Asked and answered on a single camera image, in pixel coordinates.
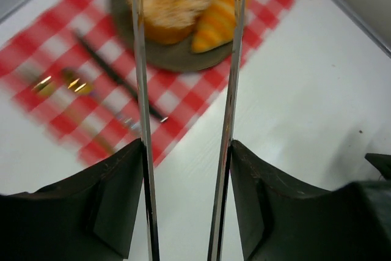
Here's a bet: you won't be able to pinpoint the metal tongs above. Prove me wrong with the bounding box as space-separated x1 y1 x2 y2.
131 0 246 260

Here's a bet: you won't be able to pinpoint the round swirled bread bun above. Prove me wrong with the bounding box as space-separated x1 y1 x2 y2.
143 0 211 45

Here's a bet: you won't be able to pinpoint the black knife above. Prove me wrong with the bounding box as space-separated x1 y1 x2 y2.
71 30 169 123

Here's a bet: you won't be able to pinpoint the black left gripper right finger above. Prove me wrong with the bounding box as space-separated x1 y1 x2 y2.
231 141 390 260

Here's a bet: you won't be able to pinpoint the gold spoon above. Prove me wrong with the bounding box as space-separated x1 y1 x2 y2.
60 67 143 135

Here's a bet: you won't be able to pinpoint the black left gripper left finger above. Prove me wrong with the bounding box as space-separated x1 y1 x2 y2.
1 139 143 260

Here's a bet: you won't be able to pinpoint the dark round plate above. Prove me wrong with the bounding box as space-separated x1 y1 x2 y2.
109 0 232 72

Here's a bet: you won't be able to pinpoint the small orange croissant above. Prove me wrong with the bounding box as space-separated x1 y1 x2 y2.
191 0 236 54

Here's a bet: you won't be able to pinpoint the gold fork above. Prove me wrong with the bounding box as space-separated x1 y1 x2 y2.
15 68 119 156

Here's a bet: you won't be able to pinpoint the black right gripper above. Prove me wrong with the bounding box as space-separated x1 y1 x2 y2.
365 153 391 178

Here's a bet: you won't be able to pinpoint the red checkered cloth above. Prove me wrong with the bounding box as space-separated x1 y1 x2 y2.
1 0 296 175

